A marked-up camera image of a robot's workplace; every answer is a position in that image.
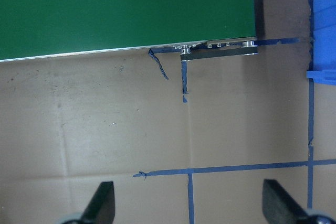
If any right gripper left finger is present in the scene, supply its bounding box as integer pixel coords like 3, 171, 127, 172
79, 181, 115, 224

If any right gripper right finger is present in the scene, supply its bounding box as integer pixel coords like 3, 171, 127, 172
262, 179, 312, 224

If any green conveyor belt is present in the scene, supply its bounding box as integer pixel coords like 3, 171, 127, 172
1, 0, 256, 60

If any right blue plastic bin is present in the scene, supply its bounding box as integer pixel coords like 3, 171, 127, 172
307, 0, 335, 85

